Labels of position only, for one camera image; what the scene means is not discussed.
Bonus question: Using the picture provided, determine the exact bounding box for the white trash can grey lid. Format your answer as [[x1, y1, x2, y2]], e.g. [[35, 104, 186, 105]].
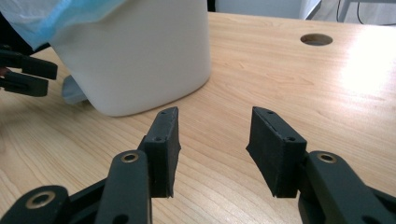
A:
[[49, 0, 213, 118]]

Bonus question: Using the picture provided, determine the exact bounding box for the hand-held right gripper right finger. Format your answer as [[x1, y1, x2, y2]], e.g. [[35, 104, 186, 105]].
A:
[[245, 105, 308, 199]]

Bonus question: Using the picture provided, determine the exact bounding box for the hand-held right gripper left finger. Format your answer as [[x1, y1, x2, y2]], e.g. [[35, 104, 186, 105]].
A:
[[137, 106, 182, 199]]

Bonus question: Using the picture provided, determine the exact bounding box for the translucent blue trash bag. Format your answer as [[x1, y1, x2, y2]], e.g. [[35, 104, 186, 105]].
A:
[[0, 0, 126, 50]]

